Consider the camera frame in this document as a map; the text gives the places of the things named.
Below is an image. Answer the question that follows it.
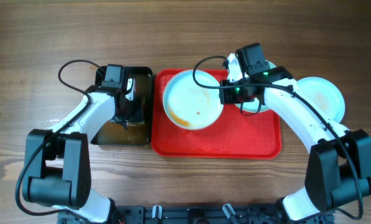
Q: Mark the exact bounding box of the white plate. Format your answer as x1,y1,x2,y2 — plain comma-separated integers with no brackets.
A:
228,62,269,113
162,70,223,130
297,77,345,123

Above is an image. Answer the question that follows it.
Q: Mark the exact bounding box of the white plate front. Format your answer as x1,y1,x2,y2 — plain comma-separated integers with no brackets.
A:
297,77,345,123

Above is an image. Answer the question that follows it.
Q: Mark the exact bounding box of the green sponge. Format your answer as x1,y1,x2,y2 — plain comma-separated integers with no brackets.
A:
127,120,145,126

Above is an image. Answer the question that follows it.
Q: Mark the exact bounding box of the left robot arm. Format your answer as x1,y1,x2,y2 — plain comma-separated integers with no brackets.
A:
15,64,153,223

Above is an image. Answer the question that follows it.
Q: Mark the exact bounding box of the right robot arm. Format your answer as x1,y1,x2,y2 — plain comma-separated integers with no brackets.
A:
220,43,371,223

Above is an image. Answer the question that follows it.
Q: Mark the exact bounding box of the black water tray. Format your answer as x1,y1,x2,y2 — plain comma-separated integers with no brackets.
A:
88,64,153,146

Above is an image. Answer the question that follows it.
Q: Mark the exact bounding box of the red plastic tray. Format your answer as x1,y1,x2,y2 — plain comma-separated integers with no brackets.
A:
151,68,282,159

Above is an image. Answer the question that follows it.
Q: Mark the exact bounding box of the right black cable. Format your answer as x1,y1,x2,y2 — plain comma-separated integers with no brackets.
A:
192,55,364,220

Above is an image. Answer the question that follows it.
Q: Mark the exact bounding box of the black cable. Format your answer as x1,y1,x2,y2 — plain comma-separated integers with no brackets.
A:
14,59,107,217
192,55,364,220

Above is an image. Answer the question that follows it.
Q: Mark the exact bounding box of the left black cable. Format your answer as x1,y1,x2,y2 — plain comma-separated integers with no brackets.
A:
14,59,107,217

